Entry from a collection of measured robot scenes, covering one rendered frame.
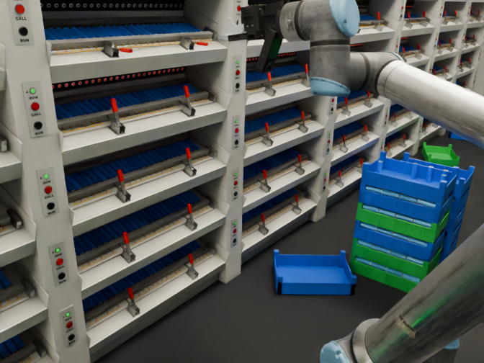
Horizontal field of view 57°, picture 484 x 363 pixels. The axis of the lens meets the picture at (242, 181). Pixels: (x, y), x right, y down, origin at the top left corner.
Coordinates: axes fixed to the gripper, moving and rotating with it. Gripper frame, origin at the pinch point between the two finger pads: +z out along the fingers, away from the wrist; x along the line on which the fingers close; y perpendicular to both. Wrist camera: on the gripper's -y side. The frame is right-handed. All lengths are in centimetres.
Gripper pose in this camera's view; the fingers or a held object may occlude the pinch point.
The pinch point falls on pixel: (227, 39)
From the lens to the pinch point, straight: 126.7
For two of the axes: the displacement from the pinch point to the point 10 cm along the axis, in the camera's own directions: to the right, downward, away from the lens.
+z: -7.7, -1.1, 6.3
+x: -6.3, 2.9, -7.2
